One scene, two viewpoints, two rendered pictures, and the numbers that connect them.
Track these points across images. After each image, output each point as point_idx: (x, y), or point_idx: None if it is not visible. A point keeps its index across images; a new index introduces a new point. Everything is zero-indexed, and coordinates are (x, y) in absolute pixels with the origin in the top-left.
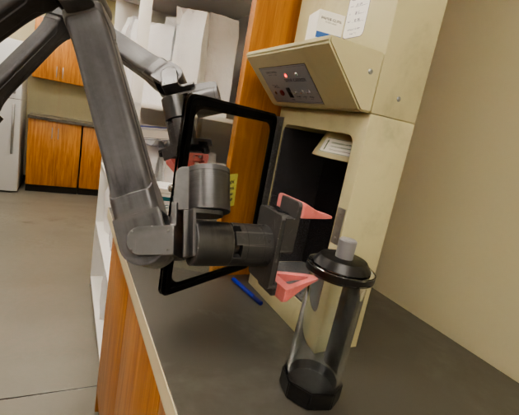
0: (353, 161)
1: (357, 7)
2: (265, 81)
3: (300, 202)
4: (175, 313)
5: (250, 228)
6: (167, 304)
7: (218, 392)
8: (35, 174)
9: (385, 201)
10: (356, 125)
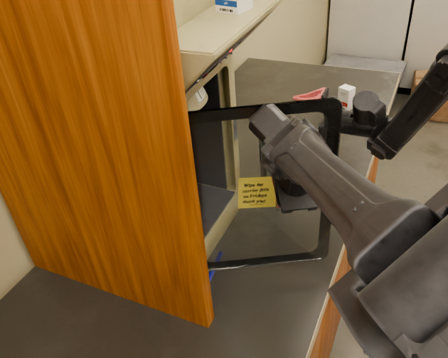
0: (232, 80)
1: None
2: (200, 76)
3: (326, 87)
4: (303, 273)
5: (346, 110)
6: (301, 287)
7: None
8: None
9: None
10: (227, 55)
